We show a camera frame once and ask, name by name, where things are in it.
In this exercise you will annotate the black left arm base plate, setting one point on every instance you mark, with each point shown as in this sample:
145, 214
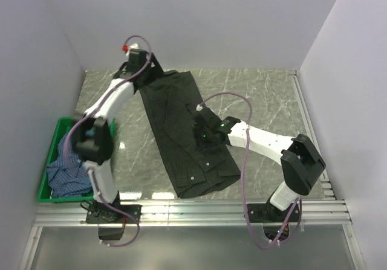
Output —
99, 217

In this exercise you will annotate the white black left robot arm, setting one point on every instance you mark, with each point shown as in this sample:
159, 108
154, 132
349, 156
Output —
107, 107

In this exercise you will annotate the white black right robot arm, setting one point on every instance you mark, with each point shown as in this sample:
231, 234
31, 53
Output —
301, 163

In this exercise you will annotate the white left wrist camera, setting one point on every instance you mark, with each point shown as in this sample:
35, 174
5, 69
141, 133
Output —
127, 48

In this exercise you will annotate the blue checked shirt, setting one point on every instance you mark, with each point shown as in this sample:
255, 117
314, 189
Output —
67, 174

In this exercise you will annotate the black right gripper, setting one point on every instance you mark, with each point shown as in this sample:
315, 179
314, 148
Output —
198, 130

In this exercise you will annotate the black pinstriped long sleeve shirt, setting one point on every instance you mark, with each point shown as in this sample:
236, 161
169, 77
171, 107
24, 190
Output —
169, 104

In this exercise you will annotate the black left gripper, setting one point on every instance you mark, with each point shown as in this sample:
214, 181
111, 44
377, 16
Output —
156, 70

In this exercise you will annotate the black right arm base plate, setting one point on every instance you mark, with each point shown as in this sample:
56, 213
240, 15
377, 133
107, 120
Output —
268, 213

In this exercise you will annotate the aluminium rail frame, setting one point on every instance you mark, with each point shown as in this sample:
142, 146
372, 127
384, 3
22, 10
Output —
208, 232

